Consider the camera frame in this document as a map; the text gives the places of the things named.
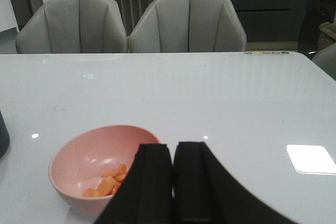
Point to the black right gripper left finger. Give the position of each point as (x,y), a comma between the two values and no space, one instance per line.
(145,195)

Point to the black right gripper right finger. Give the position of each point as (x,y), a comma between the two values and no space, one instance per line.
(206,192)

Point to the orange ham slices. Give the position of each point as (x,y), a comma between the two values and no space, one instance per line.
(111,181)

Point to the pink plastic bowl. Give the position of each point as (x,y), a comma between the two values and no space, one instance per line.
(80,163)

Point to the coloured sticker strip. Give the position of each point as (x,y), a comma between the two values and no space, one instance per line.
(267,52)

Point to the dark blue saucepan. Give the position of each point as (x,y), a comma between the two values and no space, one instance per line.
(4,137)

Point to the right grey upholstered chair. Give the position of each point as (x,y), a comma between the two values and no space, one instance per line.
(174,26)

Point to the grey upholstered chair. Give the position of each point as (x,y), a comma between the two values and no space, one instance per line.
(73,27)
(174,26)

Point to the grey chair at right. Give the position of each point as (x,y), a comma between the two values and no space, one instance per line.
(325,59)

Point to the left grey upholstered chair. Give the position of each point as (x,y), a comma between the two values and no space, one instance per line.
(73,27)

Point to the dark grey counter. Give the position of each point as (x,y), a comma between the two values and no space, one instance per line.
(262,3)

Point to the beige cushion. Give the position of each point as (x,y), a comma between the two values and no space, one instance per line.
(328,29)

